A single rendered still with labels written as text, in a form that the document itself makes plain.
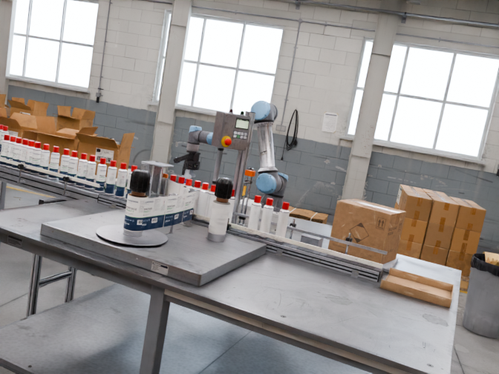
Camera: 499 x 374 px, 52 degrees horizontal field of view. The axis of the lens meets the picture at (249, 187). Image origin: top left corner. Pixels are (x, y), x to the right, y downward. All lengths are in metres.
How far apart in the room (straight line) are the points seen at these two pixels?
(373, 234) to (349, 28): 5.79
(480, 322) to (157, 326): 3.29
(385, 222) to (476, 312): 2.27
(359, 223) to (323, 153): 5.42
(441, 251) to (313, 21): 4.07
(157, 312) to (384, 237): 1.23
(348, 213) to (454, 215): 3.29
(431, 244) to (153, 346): 4.32
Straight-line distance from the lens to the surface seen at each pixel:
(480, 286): 4.75
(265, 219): 2.64
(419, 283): 2.65
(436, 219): 5.94
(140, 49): 9.00
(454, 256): 6.04
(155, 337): 2.10
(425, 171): 8.13
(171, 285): 1.96
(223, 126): 2.73
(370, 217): 2.71
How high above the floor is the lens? 1.51
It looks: 9 degrees down
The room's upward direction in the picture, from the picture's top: 10 degrees clockwise
